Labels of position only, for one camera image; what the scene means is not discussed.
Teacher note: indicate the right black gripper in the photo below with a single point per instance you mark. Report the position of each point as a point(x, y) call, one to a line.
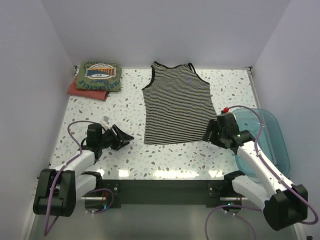
point(213, 126)

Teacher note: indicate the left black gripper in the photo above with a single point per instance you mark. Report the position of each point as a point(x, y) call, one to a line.
point(120, 134)

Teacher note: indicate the striped black white tank top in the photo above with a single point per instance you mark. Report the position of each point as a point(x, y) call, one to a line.
point(178, 105)

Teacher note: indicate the olive green tank top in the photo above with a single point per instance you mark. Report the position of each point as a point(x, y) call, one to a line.
point(98, 75)

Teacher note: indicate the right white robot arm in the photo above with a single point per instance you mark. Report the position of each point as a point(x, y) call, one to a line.
point(282, 202)

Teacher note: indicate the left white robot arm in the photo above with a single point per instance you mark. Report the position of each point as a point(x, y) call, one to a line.
point(58, 189)

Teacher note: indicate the salmon red folded tank top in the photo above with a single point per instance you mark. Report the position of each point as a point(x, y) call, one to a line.
point(91, 94)

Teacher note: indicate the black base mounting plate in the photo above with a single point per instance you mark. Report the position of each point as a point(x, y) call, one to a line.
point(210, 193)

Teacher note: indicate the blue translucent plastic bin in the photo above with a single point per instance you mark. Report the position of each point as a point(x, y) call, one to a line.
point(271, 140)

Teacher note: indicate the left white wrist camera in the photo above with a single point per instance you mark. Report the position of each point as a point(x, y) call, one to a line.
point(105, 122)

